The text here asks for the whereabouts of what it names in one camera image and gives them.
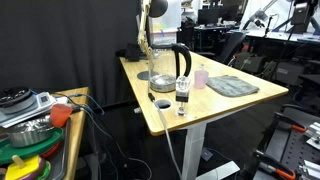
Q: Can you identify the clear pepper grinder black band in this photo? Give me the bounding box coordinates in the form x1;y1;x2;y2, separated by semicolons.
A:
176;76;190;116

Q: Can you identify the pink plastic cup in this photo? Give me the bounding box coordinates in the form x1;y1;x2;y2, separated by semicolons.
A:
195;70;209;89

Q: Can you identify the white cardboard box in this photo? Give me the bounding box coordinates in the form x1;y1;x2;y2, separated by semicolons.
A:
151;29;177;45

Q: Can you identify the white table leg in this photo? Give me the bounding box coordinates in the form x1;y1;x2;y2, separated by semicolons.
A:
181;120;241;180

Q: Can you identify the grey folded cloth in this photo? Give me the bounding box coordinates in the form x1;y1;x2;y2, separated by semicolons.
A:
207;75;259;97

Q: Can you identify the translucent plastic storage bin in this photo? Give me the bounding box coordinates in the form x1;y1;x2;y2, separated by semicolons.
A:
149;0;181;31

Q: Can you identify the black office chair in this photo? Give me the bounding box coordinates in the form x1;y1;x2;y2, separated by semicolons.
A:
199;31;245;65

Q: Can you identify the black computer monitor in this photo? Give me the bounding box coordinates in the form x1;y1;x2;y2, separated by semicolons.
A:
198;8;219;26

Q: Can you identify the orange plastic cup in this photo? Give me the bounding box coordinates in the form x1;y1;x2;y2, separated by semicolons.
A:
50;104;72;127

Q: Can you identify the white digital kitchen scale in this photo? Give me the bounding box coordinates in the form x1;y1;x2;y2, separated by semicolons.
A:
0;92;56;128

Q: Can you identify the steel bowl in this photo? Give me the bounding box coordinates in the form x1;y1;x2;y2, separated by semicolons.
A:
5;118;54;148

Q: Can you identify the black round scale plate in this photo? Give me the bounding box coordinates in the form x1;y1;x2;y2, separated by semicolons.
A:
0;87;32;108

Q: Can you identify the yellow toy block with peg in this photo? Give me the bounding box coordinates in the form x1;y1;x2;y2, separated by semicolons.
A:
5;155;40;180

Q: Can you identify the green plastic plate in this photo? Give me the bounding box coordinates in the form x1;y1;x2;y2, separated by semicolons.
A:
0;128;64;164

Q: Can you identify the glass electric kettle black handle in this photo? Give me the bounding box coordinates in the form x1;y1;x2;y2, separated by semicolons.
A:
149;43;192;93

